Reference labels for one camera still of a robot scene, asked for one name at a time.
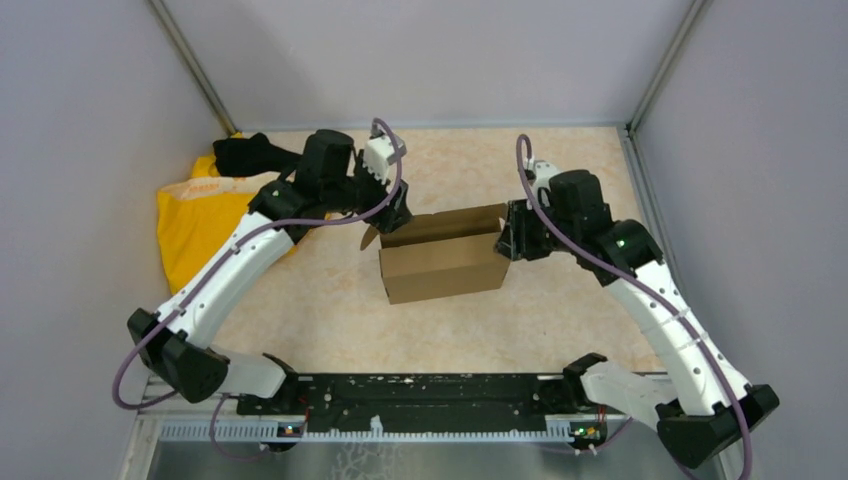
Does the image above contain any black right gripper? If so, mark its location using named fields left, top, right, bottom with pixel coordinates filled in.
left=493, top=196, right=578, bottom=261

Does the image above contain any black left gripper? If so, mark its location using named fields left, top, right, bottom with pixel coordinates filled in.
left=323, top=149, right=414, bottom=234

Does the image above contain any brown cardboard box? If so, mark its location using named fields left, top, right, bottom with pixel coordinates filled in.
left=360, top=203, right=510, bottom=305

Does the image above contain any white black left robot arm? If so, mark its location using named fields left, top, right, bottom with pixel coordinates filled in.
left=127, top=119, right=412, bottom=414

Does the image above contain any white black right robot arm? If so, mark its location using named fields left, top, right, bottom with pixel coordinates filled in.
left=495, top=163, right=779, bottom=469

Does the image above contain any black cloth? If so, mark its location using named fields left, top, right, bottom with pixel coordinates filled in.
left=212, top=133, right=301, bottom=177

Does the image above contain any yellow cloth garment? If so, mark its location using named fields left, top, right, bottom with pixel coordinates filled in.
left=156, top=155, right=278, bottom=294

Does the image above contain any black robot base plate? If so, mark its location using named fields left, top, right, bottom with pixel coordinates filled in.
left=237, top=373, right=601, bottom=434

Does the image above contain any aluminium frame rail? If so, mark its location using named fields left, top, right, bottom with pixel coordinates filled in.
left=137, top=374, right=738, bottom=422

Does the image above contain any white slotted cable duct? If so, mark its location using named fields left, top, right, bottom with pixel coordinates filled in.
left=158, top=421, right=578, bottom=445

